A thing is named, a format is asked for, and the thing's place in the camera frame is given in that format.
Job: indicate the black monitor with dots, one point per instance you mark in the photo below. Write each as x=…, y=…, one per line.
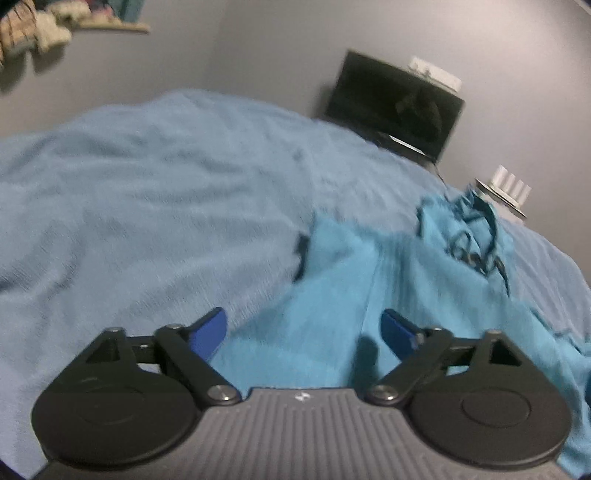
x=383, y=101

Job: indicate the wooden window sill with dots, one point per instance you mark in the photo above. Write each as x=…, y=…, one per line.
x=115, y=28

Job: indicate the light blue fleece blanket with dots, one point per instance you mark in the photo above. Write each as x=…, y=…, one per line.
x=138, y=184

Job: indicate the white wall socket strip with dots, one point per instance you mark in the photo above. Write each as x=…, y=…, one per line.
x=436, y=74

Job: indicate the cream fleece garment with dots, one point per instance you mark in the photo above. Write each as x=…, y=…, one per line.
x=53, y=27

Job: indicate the beige plaid garment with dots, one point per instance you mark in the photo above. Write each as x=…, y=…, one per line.
x=16, y=32

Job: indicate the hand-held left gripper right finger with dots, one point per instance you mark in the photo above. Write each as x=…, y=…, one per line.
x=397, y=334

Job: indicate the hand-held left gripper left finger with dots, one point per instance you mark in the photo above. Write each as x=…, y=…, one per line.
x=207, y=334

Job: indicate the white router with antennas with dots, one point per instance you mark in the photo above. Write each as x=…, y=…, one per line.
x=505, y=187

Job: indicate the teal zip hooded jacket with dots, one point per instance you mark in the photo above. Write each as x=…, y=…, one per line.
x=332, y=286

